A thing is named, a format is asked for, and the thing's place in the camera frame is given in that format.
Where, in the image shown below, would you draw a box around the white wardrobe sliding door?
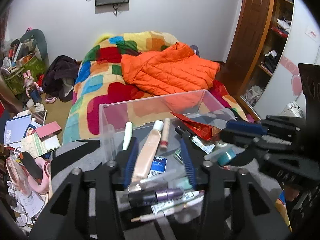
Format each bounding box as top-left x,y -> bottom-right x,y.
255,0 -> 320,120

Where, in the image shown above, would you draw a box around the black handheld tool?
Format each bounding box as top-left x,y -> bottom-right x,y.
20,151 -> 43,183

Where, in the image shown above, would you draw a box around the beige cosmetic pencil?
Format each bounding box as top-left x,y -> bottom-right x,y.
131,204 -> 188,223

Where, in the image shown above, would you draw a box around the wooden door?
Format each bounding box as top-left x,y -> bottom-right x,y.
220,0 -> 275,100

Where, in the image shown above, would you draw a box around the pale green booklet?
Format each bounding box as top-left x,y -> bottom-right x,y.
21,132 -> 60,158

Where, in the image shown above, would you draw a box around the pink book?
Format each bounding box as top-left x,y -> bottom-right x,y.
35,121 -> 62,139

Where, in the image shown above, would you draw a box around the pink bunny figurine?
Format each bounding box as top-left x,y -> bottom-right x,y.
23,70 -> 42,103

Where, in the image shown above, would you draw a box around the teal tape roll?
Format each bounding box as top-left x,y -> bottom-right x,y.
217,148 -> 237,167

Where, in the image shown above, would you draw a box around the wooden shelf unit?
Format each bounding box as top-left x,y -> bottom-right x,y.
240,0 -> 295,120

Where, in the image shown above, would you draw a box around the dark purple spray bottle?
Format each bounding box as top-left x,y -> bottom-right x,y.
128,187 -> 185,207

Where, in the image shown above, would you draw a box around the pink hand figurine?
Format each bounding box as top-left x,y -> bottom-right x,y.
5,156 -> 28,193

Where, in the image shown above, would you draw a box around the white sewing machine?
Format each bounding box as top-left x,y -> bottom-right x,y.
280,102 -> 307,118

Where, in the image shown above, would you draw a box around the dark clothes pile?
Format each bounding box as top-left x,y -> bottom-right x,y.
42,55 -> 79,102

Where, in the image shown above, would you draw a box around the clear plastic storage box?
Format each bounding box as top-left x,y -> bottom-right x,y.
98,89 -> 238,205

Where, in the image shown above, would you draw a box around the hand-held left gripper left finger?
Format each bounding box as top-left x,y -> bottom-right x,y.
29,136 -> 140,240

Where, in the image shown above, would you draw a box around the beige tube red band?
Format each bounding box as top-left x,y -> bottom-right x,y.
160,118 -> 171,153

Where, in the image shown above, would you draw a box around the colourful patchwork blanket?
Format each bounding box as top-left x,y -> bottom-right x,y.
62,31 -> 250,143

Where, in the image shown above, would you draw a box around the white shoes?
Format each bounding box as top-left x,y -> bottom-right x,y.
244,85 -> 263,105

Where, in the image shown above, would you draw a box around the pink headphones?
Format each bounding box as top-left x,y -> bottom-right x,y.
27,159 -> 52,194

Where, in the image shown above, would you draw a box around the beige cream tube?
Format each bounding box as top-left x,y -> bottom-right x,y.
131,120 -> 164,188

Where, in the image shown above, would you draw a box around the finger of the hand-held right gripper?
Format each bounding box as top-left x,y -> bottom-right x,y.
204,139 -> 263,168
220,120 -> 269,143

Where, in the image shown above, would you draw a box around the small blue box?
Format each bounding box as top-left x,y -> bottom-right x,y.
149,155 -> 167,179

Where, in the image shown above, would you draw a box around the small pale case black dots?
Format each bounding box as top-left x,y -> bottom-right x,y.
174,149 -> 185,164

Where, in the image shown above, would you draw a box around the orange puffer jacket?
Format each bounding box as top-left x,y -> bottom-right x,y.
121,42 -> 221,97

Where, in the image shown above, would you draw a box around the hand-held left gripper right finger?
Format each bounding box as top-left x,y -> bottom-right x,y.
179,134 -> 292,240

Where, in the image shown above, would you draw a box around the pale green tube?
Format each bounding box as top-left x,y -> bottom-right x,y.
122,122 -> 133,151

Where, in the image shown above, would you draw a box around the white paper sheets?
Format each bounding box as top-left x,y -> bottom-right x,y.
10,192 -> 45,220

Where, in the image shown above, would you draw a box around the green bag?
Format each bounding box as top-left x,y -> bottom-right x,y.
2,55 -> 48,95

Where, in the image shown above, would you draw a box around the red foil packet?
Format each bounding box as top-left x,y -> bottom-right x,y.
170,111 -> 223,141

